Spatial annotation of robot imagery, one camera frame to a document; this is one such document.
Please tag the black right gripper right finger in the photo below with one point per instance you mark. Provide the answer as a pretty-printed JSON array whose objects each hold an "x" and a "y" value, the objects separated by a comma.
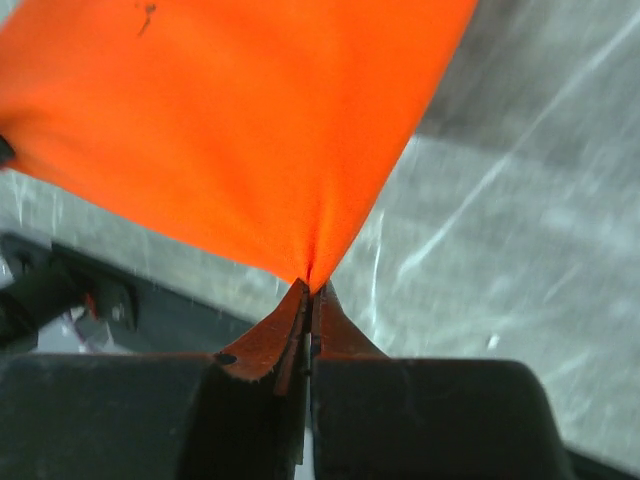
[{"x": 333, "y": 334}]

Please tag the orange t shirt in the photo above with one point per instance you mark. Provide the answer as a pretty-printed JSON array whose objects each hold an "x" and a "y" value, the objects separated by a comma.
[{"x": 260, "y": 131}]

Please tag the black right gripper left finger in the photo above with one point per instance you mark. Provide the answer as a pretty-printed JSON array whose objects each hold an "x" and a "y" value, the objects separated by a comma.
[{"x": 268, "y": 353}]

